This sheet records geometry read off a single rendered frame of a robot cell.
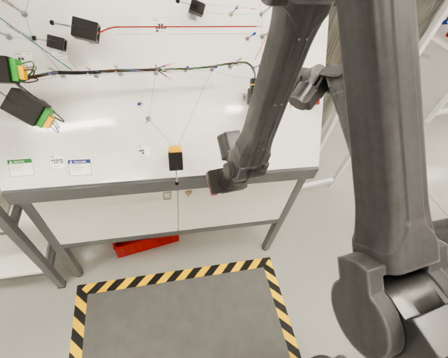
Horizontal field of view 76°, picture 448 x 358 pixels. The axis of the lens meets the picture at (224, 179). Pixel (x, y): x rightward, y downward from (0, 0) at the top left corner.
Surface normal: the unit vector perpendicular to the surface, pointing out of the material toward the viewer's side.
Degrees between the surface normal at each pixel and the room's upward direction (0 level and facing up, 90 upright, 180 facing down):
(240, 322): 0
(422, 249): 44
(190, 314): 0
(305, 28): 95
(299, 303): 0
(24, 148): 54
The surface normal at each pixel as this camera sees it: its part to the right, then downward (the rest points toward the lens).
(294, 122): 0.22, 0.25
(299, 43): 0.31, 0.80
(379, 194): -0.93, 0.18
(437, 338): 0.11, -0.63
